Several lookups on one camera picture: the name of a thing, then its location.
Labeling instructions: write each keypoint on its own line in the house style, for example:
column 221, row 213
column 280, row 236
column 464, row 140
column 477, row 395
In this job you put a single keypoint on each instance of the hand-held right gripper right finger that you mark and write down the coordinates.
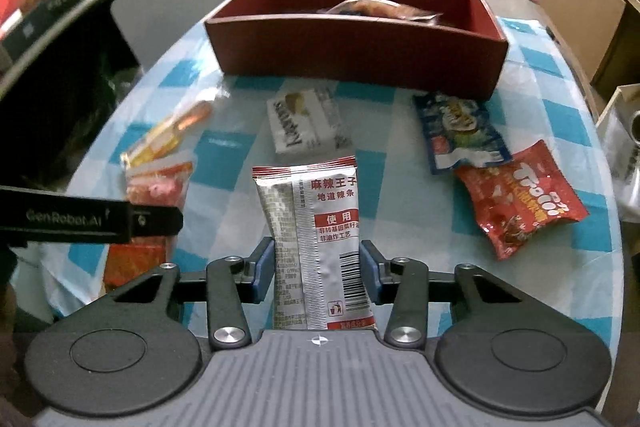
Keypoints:
column 371, row 274

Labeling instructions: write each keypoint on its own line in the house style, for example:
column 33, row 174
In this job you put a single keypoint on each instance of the small white snack packet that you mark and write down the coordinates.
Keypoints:
column 305, row 122

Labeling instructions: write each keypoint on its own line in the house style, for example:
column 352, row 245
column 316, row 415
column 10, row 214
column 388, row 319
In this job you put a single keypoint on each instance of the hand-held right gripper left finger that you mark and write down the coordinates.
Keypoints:
column 264, row 272

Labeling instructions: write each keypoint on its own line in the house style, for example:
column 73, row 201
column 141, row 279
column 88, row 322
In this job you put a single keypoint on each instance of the metal tube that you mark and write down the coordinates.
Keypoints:
column 635, row 124

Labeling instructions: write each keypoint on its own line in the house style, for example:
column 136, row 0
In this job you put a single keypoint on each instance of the blue checkered tablecloth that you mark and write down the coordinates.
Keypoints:
column 550, row 287

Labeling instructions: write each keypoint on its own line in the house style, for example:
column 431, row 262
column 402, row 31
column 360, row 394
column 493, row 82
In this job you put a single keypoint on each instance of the red snack packet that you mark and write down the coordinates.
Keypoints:
column 520, row 202

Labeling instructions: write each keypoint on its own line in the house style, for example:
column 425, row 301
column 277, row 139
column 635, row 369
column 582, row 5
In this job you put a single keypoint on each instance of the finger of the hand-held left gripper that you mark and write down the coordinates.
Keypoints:
column 157, row 221

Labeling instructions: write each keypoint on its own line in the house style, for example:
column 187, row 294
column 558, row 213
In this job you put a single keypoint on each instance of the orange snack packet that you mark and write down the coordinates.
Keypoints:
column 155, row 187

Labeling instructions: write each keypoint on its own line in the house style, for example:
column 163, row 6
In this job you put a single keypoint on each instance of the clear packet of brown snack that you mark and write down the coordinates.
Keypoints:
column 385, row 9

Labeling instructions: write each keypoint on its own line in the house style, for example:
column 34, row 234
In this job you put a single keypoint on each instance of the wooden cabinet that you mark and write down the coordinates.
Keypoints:
column 585, row 12

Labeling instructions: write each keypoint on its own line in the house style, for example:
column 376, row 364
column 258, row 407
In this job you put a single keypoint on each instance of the open cardboard box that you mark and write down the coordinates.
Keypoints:
column 620, row 147

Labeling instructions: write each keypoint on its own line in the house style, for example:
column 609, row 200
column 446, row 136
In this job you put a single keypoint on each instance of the yellow stick snack packet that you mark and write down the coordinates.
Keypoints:
column 170, row 127

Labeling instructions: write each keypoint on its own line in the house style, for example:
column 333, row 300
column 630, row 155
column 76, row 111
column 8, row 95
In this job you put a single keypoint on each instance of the silver packet with red label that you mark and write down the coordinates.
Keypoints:
column 320, row 247

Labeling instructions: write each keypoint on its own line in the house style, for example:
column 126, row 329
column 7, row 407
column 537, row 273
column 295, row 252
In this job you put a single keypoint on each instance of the black cardboard box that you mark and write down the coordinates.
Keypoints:
column 45, row 12

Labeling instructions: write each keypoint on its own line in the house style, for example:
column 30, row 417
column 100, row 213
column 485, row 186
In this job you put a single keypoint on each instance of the blue snack packet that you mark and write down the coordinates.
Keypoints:
column 460, row 132

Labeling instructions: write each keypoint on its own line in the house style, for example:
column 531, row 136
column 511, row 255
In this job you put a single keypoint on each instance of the red rectangular box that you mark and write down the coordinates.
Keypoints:
column 350, row 57

